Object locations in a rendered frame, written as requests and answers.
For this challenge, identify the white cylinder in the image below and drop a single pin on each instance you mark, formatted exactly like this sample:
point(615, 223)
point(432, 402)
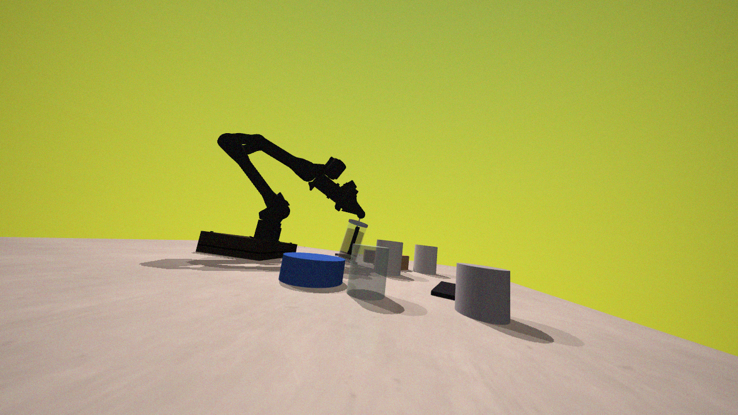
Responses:
point(425, 259)
point(395, 256)

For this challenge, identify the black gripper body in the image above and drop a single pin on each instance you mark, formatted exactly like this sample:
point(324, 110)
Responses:
point(340, 197)

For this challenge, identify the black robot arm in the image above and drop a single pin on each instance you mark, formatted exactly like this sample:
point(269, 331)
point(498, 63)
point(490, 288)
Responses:
point(269, 227)

